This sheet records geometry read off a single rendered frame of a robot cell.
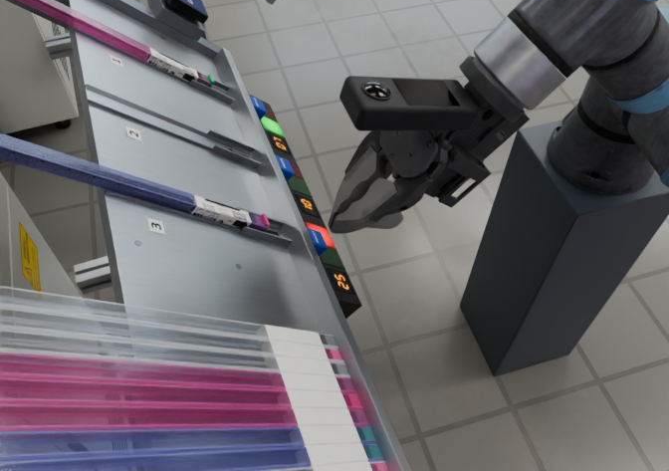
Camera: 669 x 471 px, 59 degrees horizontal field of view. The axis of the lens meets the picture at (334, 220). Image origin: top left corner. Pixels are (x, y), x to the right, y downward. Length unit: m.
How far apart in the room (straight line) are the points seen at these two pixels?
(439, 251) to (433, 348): 0.26
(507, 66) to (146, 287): 0.33
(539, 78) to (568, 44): 0.03
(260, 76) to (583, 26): 1.49
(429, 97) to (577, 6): 0.13
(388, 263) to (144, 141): 0.97
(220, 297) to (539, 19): 0.34
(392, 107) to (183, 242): 0.20
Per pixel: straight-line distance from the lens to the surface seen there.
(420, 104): 0.51
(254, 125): 0.68
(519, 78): 0.53
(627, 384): 1.43
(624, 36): 0.56
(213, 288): 0.48
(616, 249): 1.05
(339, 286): 0.63
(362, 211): 0.57
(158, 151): 0.56
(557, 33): 0.53
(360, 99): 0.48
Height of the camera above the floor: 1.20
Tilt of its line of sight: 52 degrees down
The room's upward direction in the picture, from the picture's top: straight up
